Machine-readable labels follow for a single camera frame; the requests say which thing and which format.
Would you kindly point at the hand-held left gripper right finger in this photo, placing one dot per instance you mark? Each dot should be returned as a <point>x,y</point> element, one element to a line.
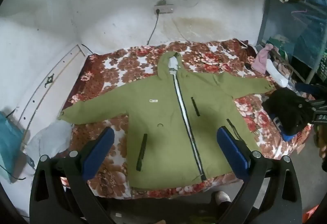
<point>232,152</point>

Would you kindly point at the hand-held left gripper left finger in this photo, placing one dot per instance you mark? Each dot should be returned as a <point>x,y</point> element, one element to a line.
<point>99,155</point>

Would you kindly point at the green hooded jacket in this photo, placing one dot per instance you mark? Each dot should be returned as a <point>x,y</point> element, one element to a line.
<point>158,121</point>

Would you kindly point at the black clothes pile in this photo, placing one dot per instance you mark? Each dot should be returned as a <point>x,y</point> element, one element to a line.
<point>286,106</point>

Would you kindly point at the blue striped garment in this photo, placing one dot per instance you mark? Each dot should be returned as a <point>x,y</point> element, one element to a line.
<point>279,125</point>

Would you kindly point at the person's shoe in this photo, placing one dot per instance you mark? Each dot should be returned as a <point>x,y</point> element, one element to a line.
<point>222,197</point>

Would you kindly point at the white pillow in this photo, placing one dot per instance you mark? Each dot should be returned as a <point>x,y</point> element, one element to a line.
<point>48,139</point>

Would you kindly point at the white cloth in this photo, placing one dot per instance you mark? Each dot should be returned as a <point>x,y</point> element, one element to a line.
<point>277,73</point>

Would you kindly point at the pink cloth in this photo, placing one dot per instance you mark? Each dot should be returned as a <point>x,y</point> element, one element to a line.
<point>261,60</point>

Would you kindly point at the white bed board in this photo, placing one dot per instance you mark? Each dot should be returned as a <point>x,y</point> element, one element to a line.
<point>53,86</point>

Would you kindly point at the blue metal rack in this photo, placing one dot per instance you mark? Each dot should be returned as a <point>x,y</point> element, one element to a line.
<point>288,27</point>

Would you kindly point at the teal bag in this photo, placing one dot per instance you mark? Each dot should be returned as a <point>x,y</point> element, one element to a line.
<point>10,142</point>

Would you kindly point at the floral blanket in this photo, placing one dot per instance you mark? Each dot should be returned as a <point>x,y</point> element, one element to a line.
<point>122,65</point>

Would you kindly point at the white power strip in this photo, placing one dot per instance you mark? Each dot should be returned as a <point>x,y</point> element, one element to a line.
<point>163,9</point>

